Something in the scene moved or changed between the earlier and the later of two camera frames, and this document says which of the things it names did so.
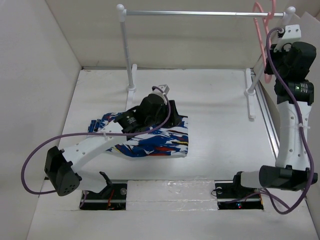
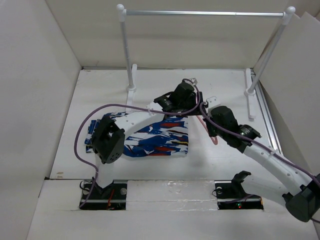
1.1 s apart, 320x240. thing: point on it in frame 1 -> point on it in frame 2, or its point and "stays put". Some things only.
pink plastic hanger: (268, 78) -> (214, 139)
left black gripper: (174, 119) -> (194, 98)
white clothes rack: (250, 93) stays put
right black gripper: (285, 50) -> (212, 133)
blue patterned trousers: (172, 139) stays put
